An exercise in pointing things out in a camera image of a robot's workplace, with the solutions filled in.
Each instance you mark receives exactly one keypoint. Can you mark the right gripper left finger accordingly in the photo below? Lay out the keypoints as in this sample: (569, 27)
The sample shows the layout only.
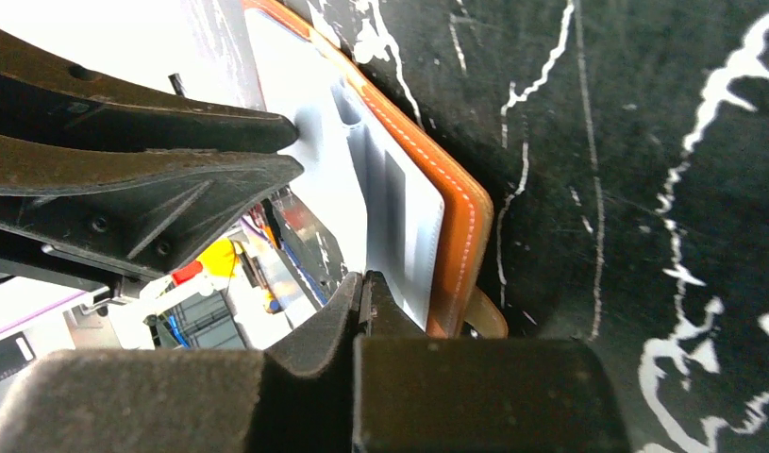
(294, 396)

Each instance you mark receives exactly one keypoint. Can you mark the brown leather card holder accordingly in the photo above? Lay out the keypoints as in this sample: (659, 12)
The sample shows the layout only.
(390, 198)

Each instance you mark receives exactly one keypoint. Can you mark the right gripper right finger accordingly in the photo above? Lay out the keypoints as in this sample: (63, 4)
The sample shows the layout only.
(412, 393)

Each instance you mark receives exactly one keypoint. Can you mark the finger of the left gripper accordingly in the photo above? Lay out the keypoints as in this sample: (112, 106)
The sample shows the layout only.
(99, 215)
(47, 99)

